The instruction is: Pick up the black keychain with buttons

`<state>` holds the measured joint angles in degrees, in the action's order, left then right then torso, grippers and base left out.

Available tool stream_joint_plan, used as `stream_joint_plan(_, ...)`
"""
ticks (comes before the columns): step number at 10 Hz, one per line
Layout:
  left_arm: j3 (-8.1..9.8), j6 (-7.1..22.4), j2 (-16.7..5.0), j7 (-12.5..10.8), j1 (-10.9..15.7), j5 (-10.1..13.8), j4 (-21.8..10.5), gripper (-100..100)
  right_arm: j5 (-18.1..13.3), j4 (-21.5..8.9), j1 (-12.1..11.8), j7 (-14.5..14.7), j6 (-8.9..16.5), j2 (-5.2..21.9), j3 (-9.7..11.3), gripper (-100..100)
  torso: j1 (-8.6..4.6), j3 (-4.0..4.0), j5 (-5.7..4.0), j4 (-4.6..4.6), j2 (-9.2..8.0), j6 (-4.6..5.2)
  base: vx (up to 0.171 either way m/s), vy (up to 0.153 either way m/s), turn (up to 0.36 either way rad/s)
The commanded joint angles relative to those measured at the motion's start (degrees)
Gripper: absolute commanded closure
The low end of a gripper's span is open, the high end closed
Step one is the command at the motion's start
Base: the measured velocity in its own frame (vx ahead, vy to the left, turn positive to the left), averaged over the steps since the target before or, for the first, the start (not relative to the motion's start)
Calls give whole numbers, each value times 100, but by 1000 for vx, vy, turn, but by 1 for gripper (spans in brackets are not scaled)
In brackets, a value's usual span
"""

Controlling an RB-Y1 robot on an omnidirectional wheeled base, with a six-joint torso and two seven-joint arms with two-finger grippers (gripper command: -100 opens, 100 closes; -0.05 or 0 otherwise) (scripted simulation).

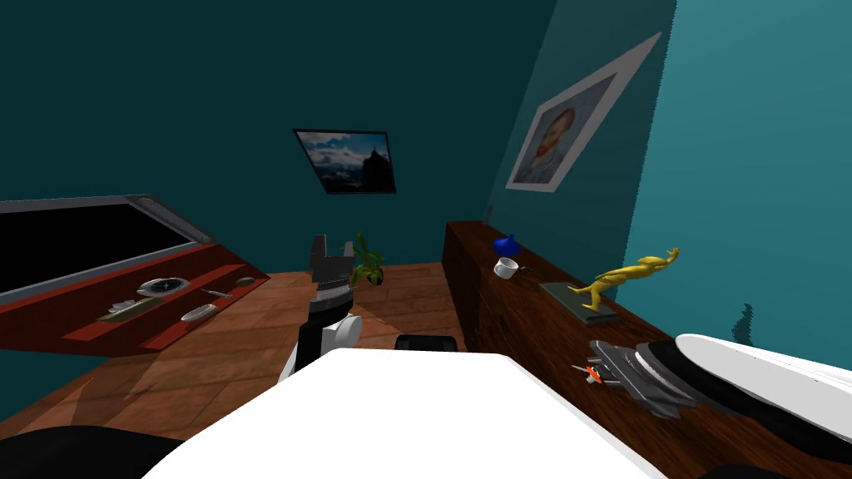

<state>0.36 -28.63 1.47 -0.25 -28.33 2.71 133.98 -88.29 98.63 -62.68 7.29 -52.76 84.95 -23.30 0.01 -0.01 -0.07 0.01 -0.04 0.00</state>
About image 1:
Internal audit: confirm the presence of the red television stand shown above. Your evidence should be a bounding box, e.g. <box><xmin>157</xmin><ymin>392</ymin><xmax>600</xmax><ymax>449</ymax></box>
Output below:
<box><xmin>0</xmin><ymin>242</ymin><xmax>271</xmax><ymax>359</ymax></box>

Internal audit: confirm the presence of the black television grey frame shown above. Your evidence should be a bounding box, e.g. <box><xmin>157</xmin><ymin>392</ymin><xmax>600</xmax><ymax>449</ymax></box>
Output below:
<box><xmin>0</xmin><ymin>194</ymin><xmax>218</xmax><ymax>308</ymax></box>

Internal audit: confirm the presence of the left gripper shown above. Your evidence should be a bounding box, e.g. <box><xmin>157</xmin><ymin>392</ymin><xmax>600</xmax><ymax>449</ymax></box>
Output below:
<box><xmin>309</xmin><ymin>234</ymin><xmax>354</xmax><ymax>289</ymax></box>

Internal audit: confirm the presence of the dark wooden sideboard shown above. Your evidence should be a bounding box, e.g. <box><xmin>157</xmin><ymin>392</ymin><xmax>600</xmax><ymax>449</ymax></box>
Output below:
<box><xmin>443</xmin><ymin>220</ymin><xmax>852</xmax><ymax>479</ymax></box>

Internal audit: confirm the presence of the framed landscape picture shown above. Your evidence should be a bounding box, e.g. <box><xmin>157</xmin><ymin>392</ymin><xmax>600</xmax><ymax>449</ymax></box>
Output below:
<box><xmin>292</xmin><ymin>128</ymin><xmax>399</xmax><ymax>196</ymax></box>

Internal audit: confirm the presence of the yellow figure statue grey base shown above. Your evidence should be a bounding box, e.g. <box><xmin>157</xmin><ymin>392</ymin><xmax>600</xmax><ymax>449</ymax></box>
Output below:
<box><xmin>538</xmin><ymin>246</ymin><xmax>682</xmax><ymax>327</ymax></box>

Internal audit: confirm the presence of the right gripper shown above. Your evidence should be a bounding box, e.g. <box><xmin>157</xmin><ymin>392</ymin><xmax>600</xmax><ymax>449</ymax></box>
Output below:
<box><xmin>588</xmin><ymin>338</ymin><xmax>697</xmax><ymax>421</ymax></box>

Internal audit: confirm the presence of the framed portrait picture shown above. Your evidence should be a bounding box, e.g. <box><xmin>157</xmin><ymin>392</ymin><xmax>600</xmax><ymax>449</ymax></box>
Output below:
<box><xmin>505</xmin><ymin>31</ymin><xmax>664</xmax><ymax>195</ymax></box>

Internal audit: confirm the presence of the green potted plant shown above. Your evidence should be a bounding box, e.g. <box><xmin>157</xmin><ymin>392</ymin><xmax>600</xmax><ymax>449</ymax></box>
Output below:
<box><xmin>349</xmin><ymin>232</ymin><xmax>388</xmax><ymax>288</ymax></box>

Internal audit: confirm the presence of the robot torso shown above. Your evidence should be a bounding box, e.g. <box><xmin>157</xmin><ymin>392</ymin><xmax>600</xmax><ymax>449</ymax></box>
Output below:
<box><xmin>141</xmin><ymin>334</ymin><xmax>669</xmax><ymax>479</ymax></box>

